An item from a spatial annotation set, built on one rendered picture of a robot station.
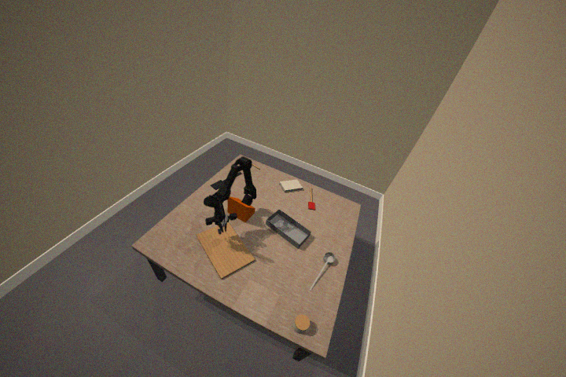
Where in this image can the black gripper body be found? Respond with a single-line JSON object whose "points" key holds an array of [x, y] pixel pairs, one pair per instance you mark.
{"points": [[220, 215]]}

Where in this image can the grey rectangular tin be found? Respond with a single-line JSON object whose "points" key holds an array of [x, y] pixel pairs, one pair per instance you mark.
{"points": [[288, 228]]}

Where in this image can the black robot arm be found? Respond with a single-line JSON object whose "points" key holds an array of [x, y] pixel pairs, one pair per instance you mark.
{"points": [[224, 192]]}

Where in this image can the grey saucepan with long handle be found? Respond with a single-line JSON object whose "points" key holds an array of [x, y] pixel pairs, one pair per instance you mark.
{"points": [[329, 258]]}

